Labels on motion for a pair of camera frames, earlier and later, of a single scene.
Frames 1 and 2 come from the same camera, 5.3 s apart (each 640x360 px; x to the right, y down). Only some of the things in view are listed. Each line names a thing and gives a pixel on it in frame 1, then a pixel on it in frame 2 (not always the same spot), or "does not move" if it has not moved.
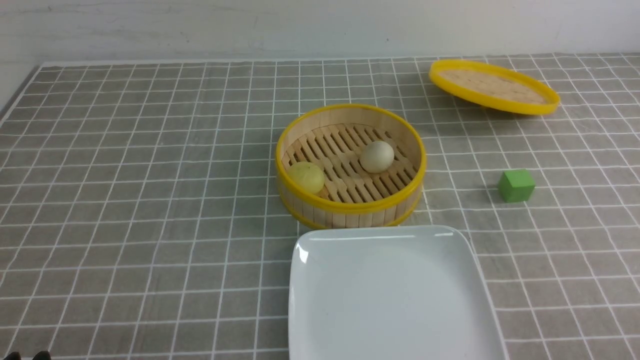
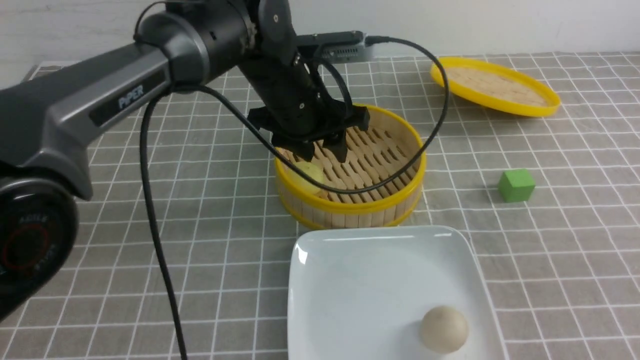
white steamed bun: x=377 y=156 → x=444 y=330
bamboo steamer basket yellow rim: x=353 y=166 does not move
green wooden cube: x=516 y=186 does not move
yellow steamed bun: x=307 y=176 does not move
